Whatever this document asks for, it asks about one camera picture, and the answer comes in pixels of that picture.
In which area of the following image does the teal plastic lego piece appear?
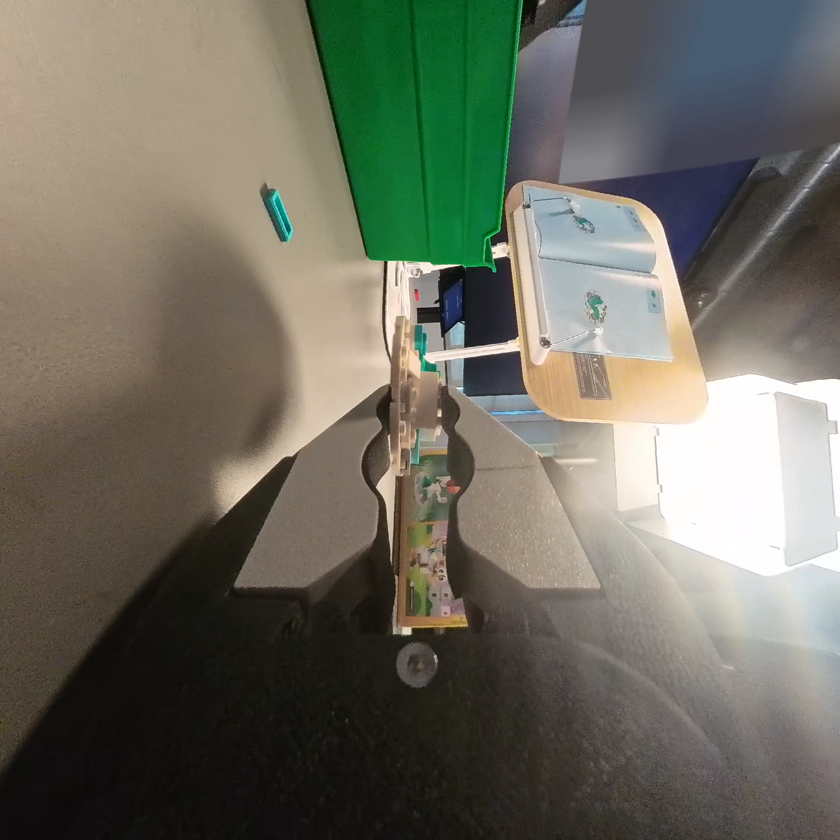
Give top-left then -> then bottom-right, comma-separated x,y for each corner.
260,184 -> 294,242

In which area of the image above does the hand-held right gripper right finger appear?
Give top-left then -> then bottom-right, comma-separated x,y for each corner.
441,386 -> 601,634

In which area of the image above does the tan round lego assembly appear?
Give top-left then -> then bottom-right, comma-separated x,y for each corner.
388,315 -> 446,475

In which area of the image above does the colourful lego box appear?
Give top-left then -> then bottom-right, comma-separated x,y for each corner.
394,449 -> 470,634

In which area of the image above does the pale blue instruction booklet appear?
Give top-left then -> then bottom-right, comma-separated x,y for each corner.
521,184 -> 676,362

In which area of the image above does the wooden book stand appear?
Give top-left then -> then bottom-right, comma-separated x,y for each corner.
382,180 -> 708,425

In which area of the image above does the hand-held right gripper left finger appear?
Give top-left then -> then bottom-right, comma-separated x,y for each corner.
233,386 -> 400,634

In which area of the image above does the green plastic bin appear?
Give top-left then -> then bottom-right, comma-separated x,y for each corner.
305,0 -> 525,270

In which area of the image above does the dark metal pipe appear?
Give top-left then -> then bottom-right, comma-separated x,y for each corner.
682,144 -> 840,336

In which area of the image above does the small blue screen tablet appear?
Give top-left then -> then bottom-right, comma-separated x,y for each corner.
438,279 -> 468,332

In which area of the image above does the large dark display screen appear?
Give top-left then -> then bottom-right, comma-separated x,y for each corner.
515,26 -> 756,280

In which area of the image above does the white light box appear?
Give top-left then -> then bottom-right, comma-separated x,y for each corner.
613,377 -> 840,578

